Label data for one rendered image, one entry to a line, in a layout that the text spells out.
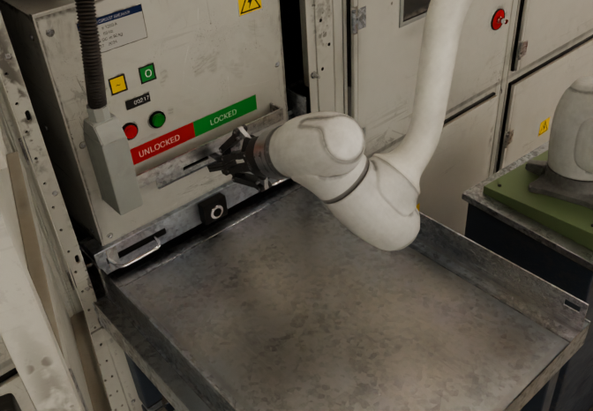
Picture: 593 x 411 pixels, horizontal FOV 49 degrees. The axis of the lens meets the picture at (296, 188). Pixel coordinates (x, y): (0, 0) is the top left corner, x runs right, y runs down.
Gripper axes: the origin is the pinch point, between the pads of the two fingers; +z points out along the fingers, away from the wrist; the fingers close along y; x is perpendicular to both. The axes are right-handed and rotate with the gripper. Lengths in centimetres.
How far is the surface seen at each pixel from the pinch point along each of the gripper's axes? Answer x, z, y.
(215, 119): 4.6, 3.3, -8.5
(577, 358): 61, -16, 82
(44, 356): -52, -66, -1
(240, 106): 11.0, 3.1, -8.9
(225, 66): 8.7, -1.8, -17.5
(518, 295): 27, -37, 42
